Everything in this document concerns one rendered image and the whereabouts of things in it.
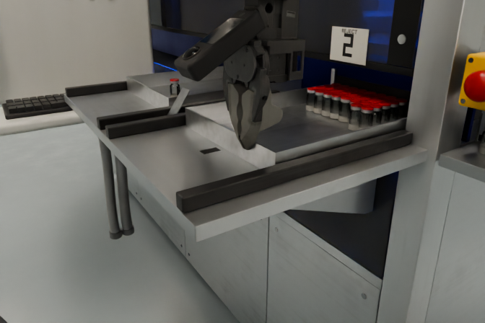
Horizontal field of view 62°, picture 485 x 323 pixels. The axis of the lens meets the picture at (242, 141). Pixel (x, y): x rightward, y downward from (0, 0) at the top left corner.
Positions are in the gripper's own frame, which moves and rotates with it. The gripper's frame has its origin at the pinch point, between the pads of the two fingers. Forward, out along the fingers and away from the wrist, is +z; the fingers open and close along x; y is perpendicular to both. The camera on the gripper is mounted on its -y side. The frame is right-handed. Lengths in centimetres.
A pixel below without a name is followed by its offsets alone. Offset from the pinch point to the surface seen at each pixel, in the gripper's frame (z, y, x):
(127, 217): 64, 11, 98
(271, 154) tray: 0.4, 1.0, -5.2
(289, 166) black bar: 1.4, 1.9, -7.9
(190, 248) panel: 74, 29, 79
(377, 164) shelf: 3.1, 16.1, -10.4
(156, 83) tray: 2, 9, 54
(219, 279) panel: 73, 29, 57
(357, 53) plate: -10.0, 26.7, 4.6
